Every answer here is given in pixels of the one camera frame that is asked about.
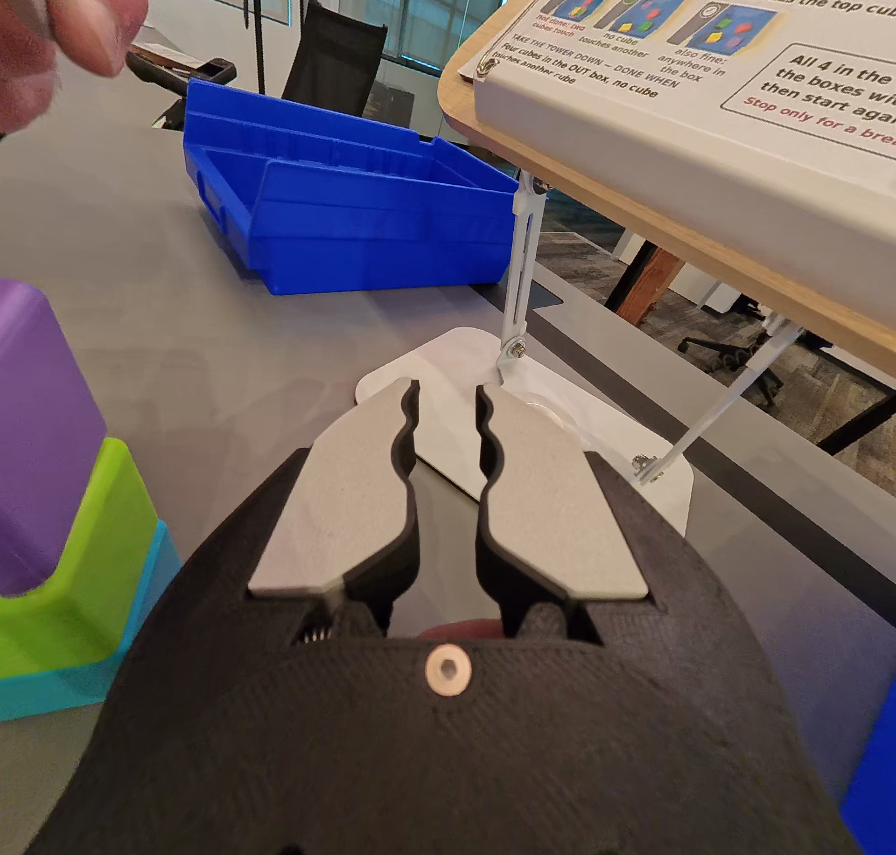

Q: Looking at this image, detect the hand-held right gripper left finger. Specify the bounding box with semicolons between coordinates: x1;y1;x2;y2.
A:
248;378;422;637

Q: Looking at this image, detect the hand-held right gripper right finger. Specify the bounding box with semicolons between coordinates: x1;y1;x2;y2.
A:
475;382;651;639

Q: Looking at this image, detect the cyan cube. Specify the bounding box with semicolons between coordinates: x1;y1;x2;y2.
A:
0;519;183;723

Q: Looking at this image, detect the green cube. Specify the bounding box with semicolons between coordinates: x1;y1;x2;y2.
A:
0;437;161;681

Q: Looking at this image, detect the blue plastic bin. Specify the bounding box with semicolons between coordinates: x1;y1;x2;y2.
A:
840;680;896;855
183;77;520;297

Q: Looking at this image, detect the purple cube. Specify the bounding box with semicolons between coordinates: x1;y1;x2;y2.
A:
0;278;108;597

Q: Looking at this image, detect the grey desk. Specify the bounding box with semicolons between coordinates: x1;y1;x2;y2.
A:
0;50;896;855

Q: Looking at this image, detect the person's left hand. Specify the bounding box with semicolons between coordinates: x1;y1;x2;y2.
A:
0;0;150;137

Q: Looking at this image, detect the white stand with wooden board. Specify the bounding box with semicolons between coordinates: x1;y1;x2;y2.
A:
355;0;896;537

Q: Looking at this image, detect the black device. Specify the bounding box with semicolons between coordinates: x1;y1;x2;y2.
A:
126;50;238;92

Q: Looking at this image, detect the black swivel chair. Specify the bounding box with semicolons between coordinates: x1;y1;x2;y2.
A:
678;295;786;408

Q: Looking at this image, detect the black table leg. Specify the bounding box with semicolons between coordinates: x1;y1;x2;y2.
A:
815;392;896;457

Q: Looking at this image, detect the black mesh office chair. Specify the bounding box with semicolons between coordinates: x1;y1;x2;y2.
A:
282;0;389;118

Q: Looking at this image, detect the printed instruction sheet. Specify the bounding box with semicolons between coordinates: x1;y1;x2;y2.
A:
476;0;896;170

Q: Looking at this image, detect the wooden post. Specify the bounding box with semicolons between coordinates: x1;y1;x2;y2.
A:
616;246;687;327

